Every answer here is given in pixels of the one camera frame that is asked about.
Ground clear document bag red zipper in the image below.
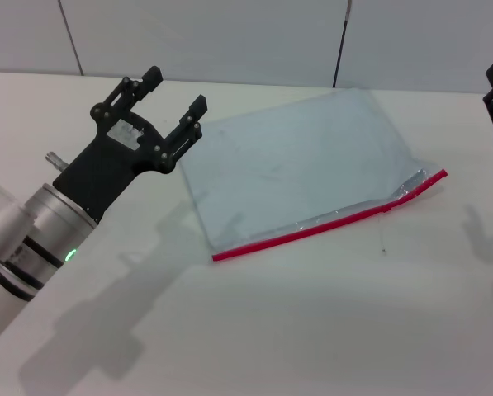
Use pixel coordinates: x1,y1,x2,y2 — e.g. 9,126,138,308
178,87,449,263

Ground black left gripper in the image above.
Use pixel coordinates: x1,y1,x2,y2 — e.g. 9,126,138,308
53,64,209,224

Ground silver connector plug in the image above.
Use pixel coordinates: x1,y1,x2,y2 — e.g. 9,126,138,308
45,152,70,170

